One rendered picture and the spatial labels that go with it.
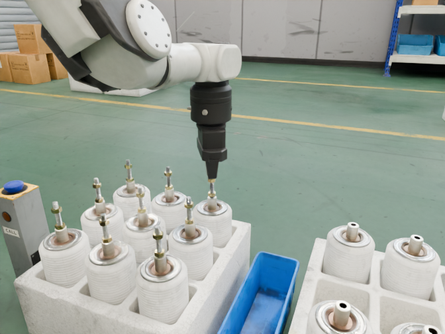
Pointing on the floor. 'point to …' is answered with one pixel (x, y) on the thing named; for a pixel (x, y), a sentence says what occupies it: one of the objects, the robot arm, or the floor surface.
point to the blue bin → (263, 297)
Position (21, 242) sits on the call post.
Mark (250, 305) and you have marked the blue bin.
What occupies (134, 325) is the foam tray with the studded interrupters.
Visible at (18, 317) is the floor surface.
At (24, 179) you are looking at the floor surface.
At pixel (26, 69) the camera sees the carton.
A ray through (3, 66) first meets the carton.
